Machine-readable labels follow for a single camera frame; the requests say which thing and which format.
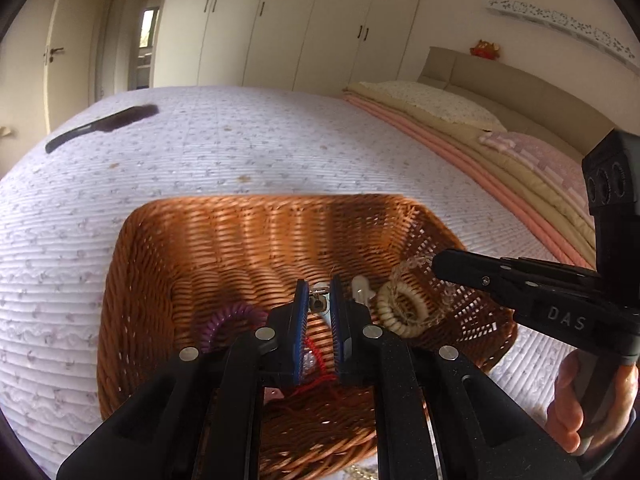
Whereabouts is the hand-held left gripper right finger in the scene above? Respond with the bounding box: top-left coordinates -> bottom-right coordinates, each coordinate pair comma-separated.
328,275 -> 584,480

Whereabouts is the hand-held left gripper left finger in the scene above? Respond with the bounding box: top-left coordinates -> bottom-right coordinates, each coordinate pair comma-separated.
56,280 -> 307,480

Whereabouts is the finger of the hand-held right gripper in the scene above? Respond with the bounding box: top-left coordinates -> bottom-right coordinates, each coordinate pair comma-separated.
500,256 -> 599,281
432,248 -> 597,314

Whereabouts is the red string bracelet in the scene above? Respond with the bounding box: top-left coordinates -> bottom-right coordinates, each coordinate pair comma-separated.
292,337 -> 342,397

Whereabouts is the cream spiral hair tie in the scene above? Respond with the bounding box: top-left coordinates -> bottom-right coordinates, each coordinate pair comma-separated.
377,282 -> 432,339

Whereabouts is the clear bead bracelet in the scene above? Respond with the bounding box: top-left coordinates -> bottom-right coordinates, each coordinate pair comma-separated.
392,255 -> 457,329

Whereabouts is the purple spiral hair tie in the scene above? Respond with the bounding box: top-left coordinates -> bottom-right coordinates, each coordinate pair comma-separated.
199,302 -> 271,354

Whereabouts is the brown wicker basket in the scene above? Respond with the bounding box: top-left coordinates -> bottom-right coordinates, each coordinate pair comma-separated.
96,193 -> 519,480

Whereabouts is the person's right hand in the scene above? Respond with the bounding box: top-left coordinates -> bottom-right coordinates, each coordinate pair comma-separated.
544,349 -> 639,456

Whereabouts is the pink patterned pillow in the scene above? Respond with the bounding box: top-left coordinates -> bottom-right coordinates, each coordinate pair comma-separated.
478,131 -> 597,222

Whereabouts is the beige folded quilt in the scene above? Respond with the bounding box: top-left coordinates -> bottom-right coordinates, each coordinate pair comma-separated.
344,84 -> 598,267

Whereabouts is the pink folded blanket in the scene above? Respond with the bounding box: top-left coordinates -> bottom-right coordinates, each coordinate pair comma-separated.
342,93 -> 577,267

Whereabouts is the cream floral pillow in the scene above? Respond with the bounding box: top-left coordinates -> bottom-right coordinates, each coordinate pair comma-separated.
357,80 -> 507,132

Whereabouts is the beige padded headboard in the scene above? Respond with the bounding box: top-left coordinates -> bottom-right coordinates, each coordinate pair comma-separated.
417,46 -> 617,157

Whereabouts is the red plush toy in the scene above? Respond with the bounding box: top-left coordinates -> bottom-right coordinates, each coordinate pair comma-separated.
469,38 -> 503,61

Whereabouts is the black hairbrush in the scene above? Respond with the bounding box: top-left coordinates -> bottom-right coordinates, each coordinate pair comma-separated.
45,104 -> 160,155

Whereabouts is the white built-in wardrobe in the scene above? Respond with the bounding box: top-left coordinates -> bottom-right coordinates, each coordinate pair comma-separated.
152,0 -> 432,99

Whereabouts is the white room door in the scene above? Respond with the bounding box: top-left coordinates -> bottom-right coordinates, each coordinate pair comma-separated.
42,0 -> 103,134

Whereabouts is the white carved wall shelf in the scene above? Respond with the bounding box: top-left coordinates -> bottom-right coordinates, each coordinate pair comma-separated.
483,0 -> 640,69

